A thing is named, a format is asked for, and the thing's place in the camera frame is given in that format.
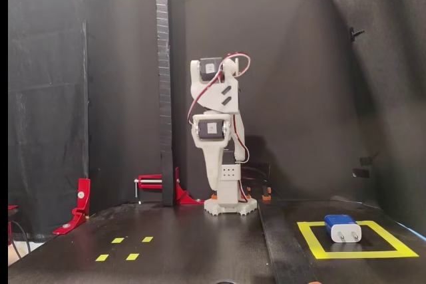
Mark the black vertical pole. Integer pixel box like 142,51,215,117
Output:
154,0,176,207

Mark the red screw clamp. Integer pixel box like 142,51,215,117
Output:
134,174,163,205

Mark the red table clamp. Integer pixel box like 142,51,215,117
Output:
8,205,19,245

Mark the black fabric curtain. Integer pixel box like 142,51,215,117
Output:
8,0,90,240

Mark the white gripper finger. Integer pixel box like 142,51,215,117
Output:
194,123,232,192

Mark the red metal angle bracket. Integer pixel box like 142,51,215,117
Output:
174,166,205,206
52,178,91,235

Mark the black power cable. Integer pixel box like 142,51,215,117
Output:
241,165,284,200

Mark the black wall screw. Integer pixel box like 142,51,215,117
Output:
348,27,365,43

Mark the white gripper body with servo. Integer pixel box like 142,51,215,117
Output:
192,113,232,141

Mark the thin black cable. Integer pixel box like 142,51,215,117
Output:
9,219,31,260

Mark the black tape strip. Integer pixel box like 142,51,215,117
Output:
258,202,319,284

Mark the yellow tape square outline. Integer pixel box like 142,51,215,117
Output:
296,220,419,260

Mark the blue and white charger block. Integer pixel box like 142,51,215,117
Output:
323,214,362,244

